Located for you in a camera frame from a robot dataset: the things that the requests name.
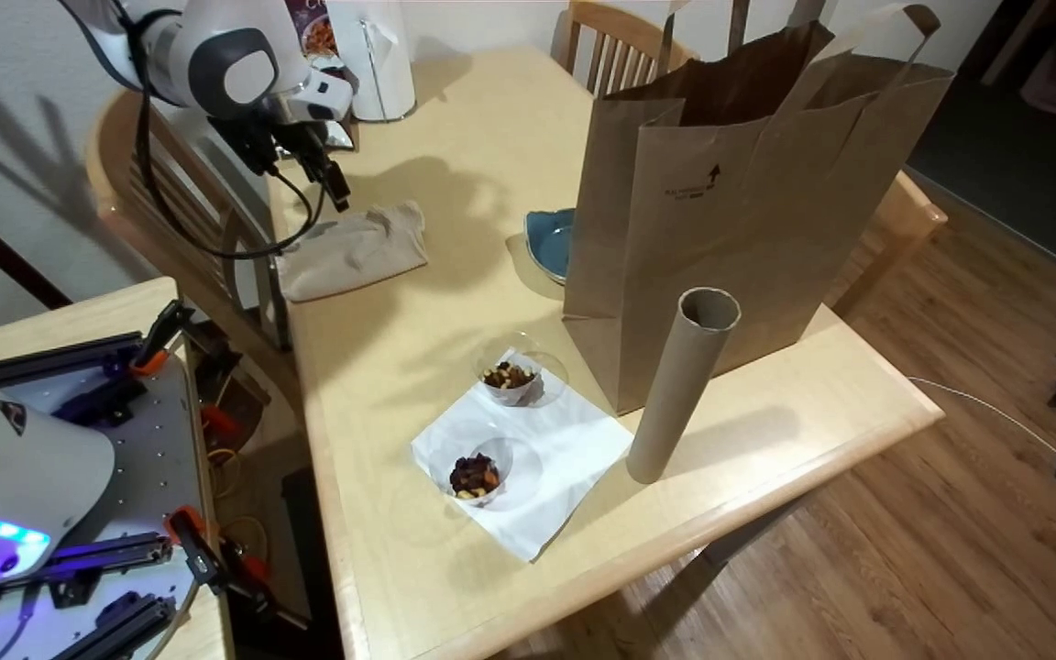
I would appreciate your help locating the orange black clamp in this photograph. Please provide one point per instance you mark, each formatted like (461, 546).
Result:
(207, 563)

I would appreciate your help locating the cardboard tube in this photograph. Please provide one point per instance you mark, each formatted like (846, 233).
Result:
(695, 340)

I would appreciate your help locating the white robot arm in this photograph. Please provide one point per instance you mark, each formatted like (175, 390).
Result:
(240, 68)

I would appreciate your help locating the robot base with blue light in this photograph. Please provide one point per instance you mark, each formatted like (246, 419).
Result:
(48, 480)

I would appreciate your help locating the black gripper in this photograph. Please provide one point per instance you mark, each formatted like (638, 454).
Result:
(261, 140)

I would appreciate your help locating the brown paper bag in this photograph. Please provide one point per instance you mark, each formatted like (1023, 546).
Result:
(753, 172)

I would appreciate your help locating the clear cup with snacks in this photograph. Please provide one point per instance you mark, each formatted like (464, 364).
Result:
(492, 474)
(517, 380)

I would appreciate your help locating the beige ribbed cloth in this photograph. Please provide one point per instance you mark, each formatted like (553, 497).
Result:
(354, 250)

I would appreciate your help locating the blue ceramic bowl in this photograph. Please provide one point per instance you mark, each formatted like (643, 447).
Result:
(553, 241)

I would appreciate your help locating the wooden chair behind table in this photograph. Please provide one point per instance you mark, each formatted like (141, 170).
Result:
(614, 49)

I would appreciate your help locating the wooden chair beside robot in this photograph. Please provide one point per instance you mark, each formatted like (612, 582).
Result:
(168, 203)

